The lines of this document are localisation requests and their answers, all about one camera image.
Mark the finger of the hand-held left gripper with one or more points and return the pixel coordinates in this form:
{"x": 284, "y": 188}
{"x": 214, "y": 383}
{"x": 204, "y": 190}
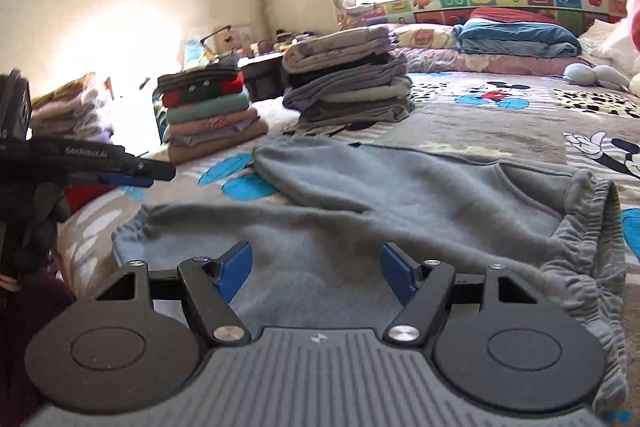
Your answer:
{"x": 150, "y": 168}
{"x": 130, "y": 180}

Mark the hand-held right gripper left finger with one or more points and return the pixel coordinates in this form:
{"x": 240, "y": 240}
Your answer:
{"x": 237, "y": 269}

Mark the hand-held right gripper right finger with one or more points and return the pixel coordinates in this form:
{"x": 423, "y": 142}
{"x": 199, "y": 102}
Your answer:
{"x": 395, "y": 272}

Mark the grey sweatpants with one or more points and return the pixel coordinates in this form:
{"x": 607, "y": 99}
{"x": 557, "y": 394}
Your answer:
{"x": 400, "y": 207}

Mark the pale clothes pile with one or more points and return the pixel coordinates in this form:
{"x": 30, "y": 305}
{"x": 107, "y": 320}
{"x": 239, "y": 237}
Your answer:
{"x": 75, "y": 107}

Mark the stack of colourful folded clothes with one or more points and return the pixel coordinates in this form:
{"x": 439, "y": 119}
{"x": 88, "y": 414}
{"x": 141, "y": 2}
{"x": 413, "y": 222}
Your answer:
{"x": 210, "y": 117}

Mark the stack of grey folded clothes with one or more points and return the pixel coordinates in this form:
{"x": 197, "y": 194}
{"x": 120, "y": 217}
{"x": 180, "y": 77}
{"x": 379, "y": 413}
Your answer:
{"x": 345, "y": 92}

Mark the person's left hand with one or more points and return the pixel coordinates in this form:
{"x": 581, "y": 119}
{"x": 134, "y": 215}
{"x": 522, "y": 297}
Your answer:
{"x": 45, "y": 227}

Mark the blue white plastic bag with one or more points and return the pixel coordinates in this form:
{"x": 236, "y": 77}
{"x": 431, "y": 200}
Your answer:
{"x": 194, "y": 54}

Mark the dark desk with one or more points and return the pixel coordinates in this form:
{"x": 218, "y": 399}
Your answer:
{"x": 265, "y": 77}

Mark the black desk lamp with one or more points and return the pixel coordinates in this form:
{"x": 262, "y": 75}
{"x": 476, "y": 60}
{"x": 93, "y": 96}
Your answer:
{"x": 217, "y": 34}

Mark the cartoon mouse printed blanket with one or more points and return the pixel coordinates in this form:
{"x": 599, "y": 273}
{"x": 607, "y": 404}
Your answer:
{"x": 475, "y": 132}

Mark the pile of small desk items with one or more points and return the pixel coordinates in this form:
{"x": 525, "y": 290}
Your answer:
{"x": 275, "y": 42}

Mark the yellow cartoon print pillow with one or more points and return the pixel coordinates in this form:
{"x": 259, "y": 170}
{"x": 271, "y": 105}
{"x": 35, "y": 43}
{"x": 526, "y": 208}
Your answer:
{"x": 425, "y": 38}

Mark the blue folded blanket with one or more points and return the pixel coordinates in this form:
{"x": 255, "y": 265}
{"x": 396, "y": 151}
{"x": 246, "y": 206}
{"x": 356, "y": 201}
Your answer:
{"x": 515, "y": 38}

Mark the light blue plush toy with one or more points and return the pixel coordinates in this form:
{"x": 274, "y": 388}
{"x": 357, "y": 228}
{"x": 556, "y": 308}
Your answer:
{"x": 580, "y": 74}

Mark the red folded blanket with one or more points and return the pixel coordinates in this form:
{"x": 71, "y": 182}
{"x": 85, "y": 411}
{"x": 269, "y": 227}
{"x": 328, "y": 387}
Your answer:
{"x": 505, "y": 14}

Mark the white quilt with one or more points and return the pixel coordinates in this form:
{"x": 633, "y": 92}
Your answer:
{"x": 610, "y": 44}

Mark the pink orange quilt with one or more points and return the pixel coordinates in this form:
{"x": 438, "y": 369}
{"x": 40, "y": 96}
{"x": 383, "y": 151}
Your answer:
{"x": 635, "y": 7}

